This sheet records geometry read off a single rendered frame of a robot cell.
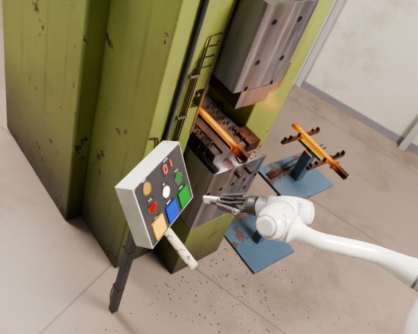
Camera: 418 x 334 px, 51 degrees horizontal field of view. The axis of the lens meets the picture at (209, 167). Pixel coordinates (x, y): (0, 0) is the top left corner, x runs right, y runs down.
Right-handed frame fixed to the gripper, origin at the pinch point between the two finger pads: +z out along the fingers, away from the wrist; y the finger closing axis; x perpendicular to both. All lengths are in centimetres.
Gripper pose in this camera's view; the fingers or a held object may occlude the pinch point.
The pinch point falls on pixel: (211, 199)
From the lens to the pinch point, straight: 177.8
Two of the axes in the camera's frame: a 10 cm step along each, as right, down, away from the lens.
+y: 4.3, -5.4, 7.3
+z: -8.8, -0.8, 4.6
